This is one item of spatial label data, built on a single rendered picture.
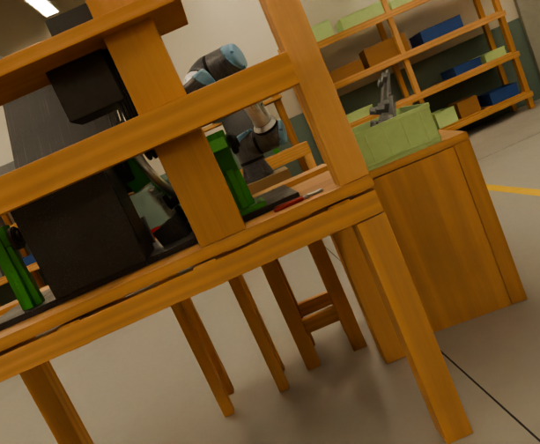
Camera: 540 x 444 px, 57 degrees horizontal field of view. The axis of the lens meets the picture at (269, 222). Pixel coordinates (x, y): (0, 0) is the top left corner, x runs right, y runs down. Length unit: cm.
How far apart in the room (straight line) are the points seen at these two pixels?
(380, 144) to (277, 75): 90
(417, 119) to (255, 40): 559
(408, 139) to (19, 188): 148
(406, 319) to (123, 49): 110
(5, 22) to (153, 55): 683
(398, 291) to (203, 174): 66
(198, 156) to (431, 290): 132
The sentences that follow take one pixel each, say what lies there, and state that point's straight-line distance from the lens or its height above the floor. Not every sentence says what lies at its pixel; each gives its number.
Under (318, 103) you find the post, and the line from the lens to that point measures 141.
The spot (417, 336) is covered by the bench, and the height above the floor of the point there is 37.
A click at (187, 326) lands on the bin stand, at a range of 229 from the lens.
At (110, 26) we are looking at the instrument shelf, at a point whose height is 150.
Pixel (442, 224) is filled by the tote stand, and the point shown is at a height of 46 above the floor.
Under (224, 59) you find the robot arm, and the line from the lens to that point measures 209.
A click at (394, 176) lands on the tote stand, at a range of 217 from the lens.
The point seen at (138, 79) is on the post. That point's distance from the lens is 142.
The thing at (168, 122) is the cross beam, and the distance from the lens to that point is 135.
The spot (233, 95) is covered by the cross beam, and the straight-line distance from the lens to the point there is 134.
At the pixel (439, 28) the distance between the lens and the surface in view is 764.
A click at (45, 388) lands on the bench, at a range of 232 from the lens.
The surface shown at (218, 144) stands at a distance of 153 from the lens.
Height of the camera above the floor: 108
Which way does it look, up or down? 9 degrees down
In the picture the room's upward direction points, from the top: 24 degrees counter-clockwise
